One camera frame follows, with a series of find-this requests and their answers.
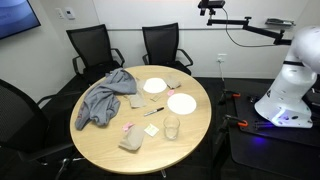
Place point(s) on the clear glass cup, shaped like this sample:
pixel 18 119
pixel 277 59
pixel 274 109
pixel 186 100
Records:
pixel 171 128

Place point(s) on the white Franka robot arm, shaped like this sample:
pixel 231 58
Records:
pixel 286 90

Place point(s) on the small white round plate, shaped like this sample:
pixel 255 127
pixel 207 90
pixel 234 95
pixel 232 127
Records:
pixel 154 85

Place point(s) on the small tan paper packet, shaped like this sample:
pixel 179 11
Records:
pixel 155 98

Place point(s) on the pink sticky note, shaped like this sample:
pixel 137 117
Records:
pixel 127 126
pixel 170 92

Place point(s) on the black marker pen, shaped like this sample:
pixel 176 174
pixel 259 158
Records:
pixel 153 111

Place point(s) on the large white round plate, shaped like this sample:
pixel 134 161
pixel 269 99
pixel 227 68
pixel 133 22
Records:
pixel 181 104

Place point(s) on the pale yellow paper packet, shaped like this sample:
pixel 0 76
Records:
pixel 151 130

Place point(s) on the black mesh office chair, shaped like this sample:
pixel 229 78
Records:
pixel 20 123
pixel 160 43
pixel 88 45

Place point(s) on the large folded beige napkin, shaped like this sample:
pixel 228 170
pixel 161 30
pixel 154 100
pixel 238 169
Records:
pixel 132 138

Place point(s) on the grey sweatshirt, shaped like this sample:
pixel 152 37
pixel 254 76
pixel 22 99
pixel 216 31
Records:
pixel 101 100

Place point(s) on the black orange bar clamp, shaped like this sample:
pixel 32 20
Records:
pixel 230 95
pixel 233 120

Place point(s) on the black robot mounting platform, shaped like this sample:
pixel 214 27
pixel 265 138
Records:
pixel 286 135

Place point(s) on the grey whiteboard marker tray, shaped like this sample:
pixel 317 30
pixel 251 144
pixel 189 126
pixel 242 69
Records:
pixel 280 22

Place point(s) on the white wall outlet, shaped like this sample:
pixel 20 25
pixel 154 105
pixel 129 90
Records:
pixel 221 58

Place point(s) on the black overhead camera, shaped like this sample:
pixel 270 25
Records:
pixel 213 4

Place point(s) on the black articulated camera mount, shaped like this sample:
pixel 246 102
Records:
pixel 260 30

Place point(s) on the white wall thermostat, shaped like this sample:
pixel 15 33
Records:
pixel 70 13

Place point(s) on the white light switch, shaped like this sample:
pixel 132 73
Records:
pixel 59 13

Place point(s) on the wall mounted display screen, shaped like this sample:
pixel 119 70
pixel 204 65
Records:
pixel 15 15

